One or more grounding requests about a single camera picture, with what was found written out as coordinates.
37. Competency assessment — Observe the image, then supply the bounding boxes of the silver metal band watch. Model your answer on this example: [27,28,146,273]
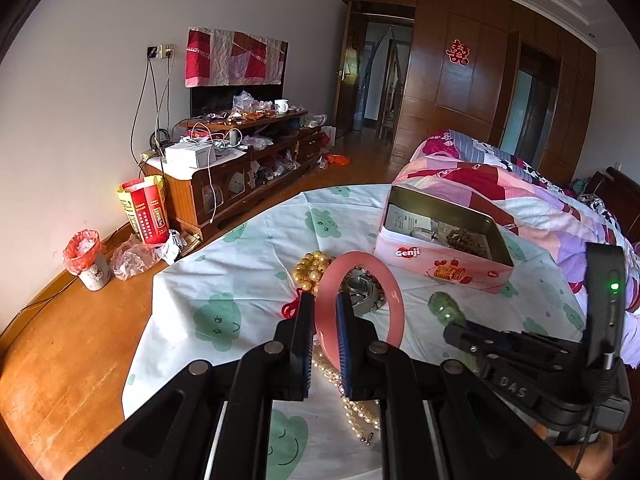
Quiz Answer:
[345,267,388,316]

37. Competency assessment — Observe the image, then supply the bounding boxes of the crumpled clear plastic bag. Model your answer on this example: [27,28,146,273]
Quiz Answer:
[232,90,276,111]

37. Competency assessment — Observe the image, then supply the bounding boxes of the small silver wristwatch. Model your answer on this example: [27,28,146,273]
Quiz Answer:
[410,227,448,247]

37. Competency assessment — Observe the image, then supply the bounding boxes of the pink tin box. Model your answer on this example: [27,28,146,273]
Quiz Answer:
[374,185,516,295]

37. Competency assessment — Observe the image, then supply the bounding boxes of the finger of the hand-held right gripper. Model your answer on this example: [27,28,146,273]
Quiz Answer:
[467,321,583,357]
[442,323,507,369]

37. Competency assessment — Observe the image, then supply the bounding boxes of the black television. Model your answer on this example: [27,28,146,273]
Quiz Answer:
[189,40,289,118]

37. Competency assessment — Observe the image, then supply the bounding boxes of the red and yellow gift bag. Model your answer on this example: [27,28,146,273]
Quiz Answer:
[116,175,171,245]

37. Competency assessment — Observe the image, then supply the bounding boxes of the red knot tassel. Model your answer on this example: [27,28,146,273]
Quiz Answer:
[280,292,317,321]

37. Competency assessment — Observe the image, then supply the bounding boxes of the brown wooden wardrobe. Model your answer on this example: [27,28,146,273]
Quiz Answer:
[392,0,598,186]

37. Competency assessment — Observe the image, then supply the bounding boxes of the pink bangle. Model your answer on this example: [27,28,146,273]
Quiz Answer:
[315,251,403,365]

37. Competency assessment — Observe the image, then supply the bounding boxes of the pink patchwork quilt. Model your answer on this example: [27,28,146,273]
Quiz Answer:
[392,129,640,316]

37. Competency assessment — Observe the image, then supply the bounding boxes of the wooden door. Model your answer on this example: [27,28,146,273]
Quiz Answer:
[334,2,366,136]

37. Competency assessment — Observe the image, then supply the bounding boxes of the white cardboard box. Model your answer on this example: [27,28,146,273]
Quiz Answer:
[165,141,217,170]

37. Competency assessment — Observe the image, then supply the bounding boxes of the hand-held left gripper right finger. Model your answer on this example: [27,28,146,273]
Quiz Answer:
[336,292,581,480]

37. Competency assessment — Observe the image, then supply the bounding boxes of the trash bin with red bag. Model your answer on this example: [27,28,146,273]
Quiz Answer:
[62,229,112,291]

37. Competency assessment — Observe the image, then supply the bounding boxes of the wooden TV cabinet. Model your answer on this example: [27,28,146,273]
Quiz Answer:
[142,110,326,241]

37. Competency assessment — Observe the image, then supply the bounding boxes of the gold pearl bracelet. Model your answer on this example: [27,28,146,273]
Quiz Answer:
[292,252,337,295]

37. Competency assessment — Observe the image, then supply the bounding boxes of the brown wooden bead bracelet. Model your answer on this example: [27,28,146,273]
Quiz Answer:
[445,227,488,259]

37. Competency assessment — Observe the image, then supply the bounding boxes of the white pearl necklace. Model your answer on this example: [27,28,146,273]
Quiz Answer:
[312,340,383,446]

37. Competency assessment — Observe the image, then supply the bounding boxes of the red and white cloth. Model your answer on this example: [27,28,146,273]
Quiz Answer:
[185,27,287,88]

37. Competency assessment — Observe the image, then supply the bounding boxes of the green jade bracelet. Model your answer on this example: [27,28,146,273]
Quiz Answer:
[427,291,467,328]

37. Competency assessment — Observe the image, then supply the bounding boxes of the white paper sheet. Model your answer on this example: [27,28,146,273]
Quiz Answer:
[385,205,437,234]

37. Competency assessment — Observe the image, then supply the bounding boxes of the dark wooden headboard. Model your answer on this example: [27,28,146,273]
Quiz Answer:
[590,166,637,211]

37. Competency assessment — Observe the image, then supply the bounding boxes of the white tablecloth with green prints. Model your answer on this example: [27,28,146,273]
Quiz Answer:
[122,184,601,480]

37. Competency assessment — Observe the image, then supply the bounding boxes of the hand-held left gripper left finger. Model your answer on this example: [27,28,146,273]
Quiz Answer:
[65,294,317,480]

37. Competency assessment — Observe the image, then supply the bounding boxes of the hanging power cables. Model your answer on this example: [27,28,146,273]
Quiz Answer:
[131,57,173,166]

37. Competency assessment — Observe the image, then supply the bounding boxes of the red paper decoration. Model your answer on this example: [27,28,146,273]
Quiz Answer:
[446,38,472,65]

